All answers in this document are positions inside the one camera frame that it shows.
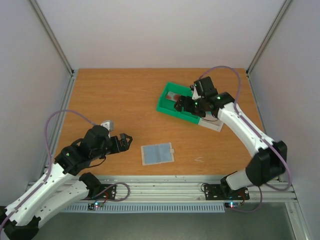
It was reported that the purple cable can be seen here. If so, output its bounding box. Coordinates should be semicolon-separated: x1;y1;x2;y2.
199;65;293;191
0;109;106;232

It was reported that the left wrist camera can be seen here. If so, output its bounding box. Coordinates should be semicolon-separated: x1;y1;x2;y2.
100;120;114;132

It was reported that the right small circuit board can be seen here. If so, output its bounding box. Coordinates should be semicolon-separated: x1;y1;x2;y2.
224;201;243;209

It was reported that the white translucent bin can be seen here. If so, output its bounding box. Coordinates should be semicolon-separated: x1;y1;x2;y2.
198;118;224;132

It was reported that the right aluminium frame post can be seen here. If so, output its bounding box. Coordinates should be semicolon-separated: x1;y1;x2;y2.
246;0;294;78

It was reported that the card with red circles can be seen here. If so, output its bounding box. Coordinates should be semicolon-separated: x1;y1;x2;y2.
165;91;181;102

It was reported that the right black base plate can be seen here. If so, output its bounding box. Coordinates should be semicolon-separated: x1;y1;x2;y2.
200;183;250;201

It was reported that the slotted grey cable duct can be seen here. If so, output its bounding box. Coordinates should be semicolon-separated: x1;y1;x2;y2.
62;202;225;214

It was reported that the left aluminium frame post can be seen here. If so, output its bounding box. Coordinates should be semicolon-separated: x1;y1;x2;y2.
28;0;75;76

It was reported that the left small circuit board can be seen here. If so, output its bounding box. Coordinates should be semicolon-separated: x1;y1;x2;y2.
87;202;104;211

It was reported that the green two-compartment bin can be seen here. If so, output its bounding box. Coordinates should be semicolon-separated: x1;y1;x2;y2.
156;81;202;126

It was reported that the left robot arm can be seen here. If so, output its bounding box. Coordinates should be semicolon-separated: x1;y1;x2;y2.
0;122;133;240

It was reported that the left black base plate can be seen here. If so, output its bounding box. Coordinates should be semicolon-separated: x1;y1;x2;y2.
84;184;117;200

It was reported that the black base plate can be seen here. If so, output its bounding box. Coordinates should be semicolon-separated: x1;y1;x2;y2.
84;184;117;200
200;183;250;201

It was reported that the small circuit board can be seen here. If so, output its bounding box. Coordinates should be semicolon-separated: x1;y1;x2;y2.
87;202;104;211
224;201;243;209

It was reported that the aluminium frame post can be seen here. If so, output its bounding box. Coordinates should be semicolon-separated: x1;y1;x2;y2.
28;0;75;76
246;0;294;78

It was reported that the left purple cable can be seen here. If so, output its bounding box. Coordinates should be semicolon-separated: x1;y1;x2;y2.
0;109;106;232

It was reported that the beige leather card holder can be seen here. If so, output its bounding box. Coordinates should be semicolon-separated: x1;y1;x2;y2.
140;142;175;166

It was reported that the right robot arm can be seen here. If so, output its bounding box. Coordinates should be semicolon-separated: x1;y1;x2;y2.
174;77;288;199

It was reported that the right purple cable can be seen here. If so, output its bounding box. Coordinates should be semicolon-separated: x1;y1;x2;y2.
199;65;293;191

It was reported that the aluminium front rail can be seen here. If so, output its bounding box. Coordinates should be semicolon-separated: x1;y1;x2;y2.
23;174;298;204

